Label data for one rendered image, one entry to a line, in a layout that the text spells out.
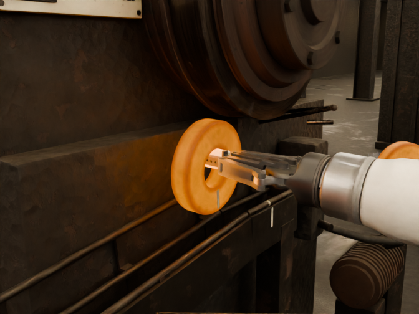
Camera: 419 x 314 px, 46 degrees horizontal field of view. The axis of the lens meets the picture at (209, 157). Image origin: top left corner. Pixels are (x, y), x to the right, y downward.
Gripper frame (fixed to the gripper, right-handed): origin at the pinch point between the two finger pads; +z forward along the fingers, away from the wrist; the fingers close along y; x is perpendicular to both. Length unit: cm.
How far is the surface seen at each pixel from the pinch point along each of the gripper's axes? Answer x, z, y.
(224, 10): 22.6, -0.9, 1.1
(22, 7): 21.6, 14.2, -22.8
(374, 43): 5, 250, 866
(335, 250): -87, 34, 163
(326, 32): 20.1, -6.8, 26.2
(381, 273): -33, -18, 45
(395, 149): -7, -13, 60
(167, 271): -15.6, -0.7, -10.8
